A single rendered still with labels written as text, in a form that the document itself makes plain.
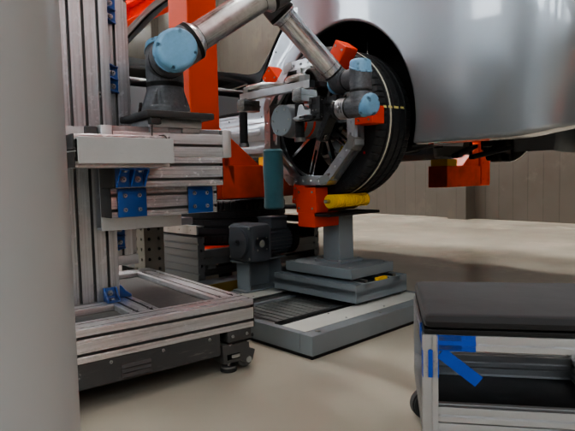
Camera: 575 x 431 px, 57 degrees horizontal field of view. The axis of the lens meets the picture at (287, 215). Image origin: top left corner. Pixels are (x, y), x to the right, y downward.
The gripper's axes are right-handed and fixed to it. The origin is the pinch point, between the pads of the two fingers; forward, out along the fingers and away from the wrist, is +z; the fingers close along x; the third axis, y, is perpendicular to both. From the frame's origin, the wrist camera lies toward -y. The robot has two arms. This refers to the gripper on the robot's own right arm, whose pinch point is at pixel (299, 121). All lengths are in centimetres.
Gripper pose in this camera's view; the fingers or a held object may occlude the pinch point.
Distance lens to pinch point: 205.5
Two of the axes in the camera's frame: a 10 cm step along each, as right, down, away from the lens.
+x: -7.2, 0.6, -6.9
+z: -6.9, -0.3, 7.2
